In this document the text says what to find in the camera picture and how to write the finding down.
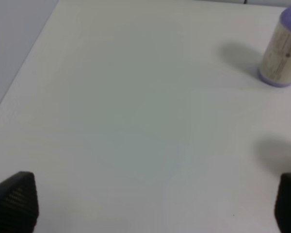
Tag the purple white cylindrical roll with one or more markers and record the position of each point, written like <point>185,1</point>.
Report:
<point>275,67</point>

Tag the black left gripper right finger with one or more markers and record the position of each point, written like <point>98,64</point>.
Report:
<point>283,204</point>

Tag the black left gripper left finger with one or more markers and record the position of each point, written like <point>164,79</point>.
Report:
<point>19,208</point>

